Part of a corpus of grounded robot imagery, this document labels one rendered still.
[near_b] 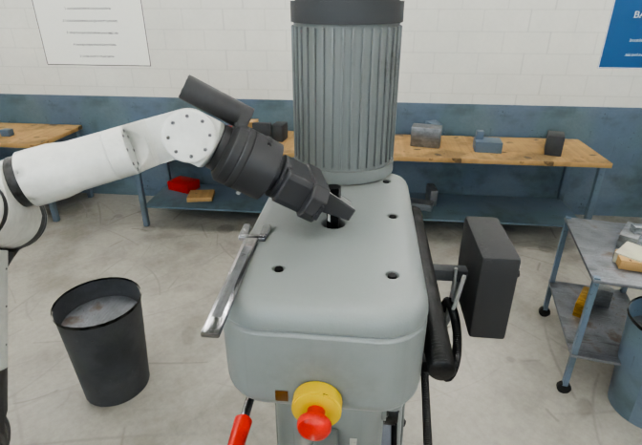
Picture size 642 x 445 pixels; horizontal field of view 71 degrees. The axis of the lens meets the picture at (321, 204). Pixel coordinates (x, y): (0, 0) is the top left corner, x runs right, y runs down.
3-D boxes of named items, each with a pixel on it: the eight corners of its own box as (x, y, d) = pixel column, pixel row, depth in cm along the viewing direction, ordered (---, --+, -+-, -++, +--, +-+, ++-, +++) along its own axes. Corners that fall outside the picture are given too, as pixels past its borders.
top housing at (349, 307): (423, 425, 55) (438, 321, 49) (216, 406, 58) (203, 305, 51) (401, 239, 98) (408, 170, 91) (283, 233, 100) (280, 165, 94)
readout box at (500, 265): (510, 341, 100) (528, 260, 91) (468, 338, 101) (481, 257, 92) (489, 288, 118) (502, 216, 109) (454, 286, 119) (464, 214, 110)
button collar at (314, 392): (340, 432, 55) (341, 395, 52) (291, 427, 55) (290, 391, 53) (341, 417, 56) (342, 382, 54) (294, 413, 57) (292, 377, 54)
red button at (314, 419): (331, 447, 52) (331, 423, 50) (295, 444, 52) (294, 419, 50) (332, 423, 55) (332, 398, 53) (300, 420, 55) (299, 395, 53)
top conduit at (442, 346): (454, 383, 56) (458, 361, 55) (420, 380, 56) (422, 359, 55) (420, 221, 97) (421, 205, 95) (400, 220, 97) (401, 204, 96)
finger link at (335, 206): (345, 222, 69) (310, 205, 67) (356, 204, 68) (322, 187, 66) (348, 226, 68) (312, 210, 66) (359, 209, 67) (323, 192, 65)
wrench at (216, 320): (228, 339, 46) (227, 332, 46) (191, 337, 46) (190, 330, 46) (270, 228, 68) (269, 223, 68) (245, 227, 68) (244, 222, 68)
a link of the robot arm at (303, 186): (294, 204, 74) (227, 173, 70) (324, 155, 72) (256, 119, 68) (304, 242, 63) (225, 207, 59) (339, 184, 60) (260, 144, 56)
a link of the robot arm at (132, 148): (222, 151, 59) (117, 182, 56) (218, 145, 68) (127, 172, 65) (205, 102, 57) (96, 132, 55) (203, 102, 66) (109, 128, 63)
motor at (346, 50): (395, 188, 82) (409, -5, 69) (287, 183, 84) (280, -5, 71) (391, 154, 101) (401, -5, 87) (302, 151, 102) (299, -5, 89)
